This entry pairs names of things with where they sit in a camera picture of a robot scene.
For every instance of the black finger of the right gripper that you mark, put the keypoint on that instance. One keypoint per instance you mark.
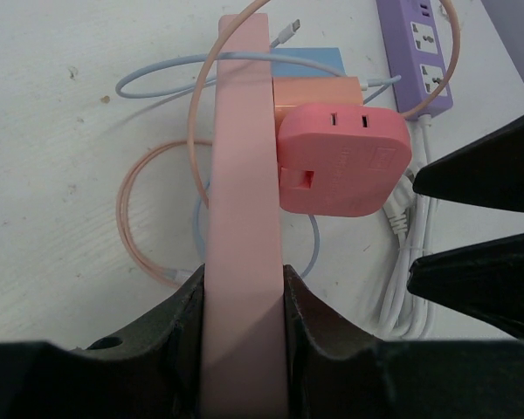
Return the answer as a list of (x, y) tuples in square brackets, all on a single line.
[(487, 173), (483, 281)]

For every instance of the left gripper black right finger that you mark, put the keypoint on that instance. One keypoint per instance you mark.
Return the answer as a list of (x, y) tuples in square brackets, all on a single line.
[(337, 370)]

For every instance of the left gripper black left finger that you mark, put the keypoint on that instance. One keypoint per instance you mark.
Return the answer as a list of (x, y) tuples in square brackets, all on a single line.
[(147, 369)]

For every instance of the pink power strip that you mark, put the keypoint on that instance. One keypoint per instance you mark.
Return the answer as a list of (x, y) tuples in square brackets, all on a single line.
[(243, 372)]

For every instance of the purple power strip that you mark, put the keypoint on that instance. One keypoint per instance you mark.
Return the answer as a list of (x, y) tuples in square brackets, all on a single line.
[(412, 48)]

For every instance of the coral plug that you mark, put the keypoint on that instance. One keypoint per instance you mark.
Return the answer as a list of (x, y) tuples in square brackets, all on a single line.
[(340, 159)]

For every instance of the orange usb charger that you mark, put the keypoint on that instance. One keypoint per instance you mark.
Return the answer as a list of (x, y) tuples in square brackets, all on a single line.
[(290, 92)]

